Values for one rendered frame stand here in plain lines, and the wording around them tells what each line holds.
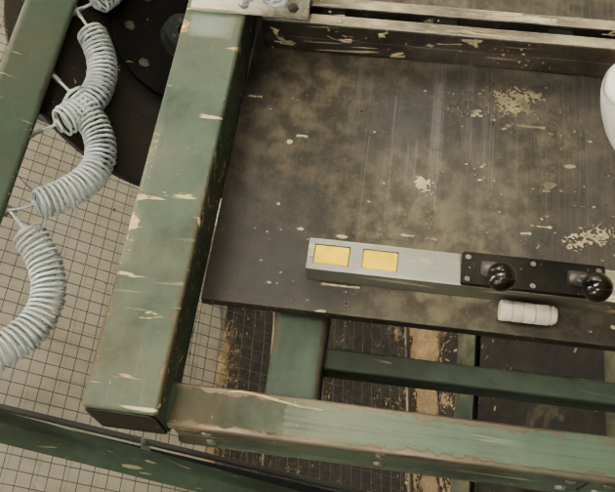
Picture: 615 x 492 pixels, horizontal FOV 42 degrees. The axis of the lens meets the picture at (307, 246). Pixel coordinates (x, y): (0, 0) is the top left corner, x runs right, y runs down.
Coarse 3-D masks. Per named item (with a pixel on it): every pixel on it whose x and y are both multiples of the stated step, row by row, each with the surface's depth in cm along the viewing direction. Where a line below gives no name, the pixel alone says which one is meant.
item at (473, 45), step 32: (192, 0) 128; (224, 0) 127; (256, 0) 127; (320, 0) 132; (352, 0) 131; (288, 32) 132; (320, 32) 131; (352, 32) 130; (384, 32) 129; (416, 32) 128; (448, 32) 128; (480, 32) 128; (512, 32) 127; (544, 32) 130; (576, 32) 129; (608, 32) 128; (480, 64) 133; (512, 64) 132; (544, 64) 131; (576, 64) 130; (608, 64) 129
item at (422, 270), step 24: (312, 240) 115; (336, 240) 115; (312, 264) 114; (360, 264) 114; (408, 264) 113; (432, 264) 113; (456, 264) 113; (408, 288) 115; (432, 288) 114; (456, 288) 113; (480, 288) 112
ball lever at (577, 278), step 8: (568, 272) 110; (576, 272) 110; (584, 272) 110; (600, 272) 100; (568, 280) 110; (576, 280) 109; (584, 280) 100; (592, 280) 99; (600, 280) 98; (608, 280) 99; (584, 288) 100; (592, 288) 99; (600, 288) 98; (608, 288) 98; (592, 296) 99; (600, 296) 99; (608, 296) 99
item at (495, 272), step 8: (488, 264) 111; (496, 264) 101; (504, 264) 100; (480, 272) 111; (488, 272) 101; (496, 272) 100; (504, 272) 99; (512, 272) 100; (488, 280) 101; (496, 280) 100; (504, 280) 99; (512, 280) 100; (496, 288) 100; (504, 288) 100
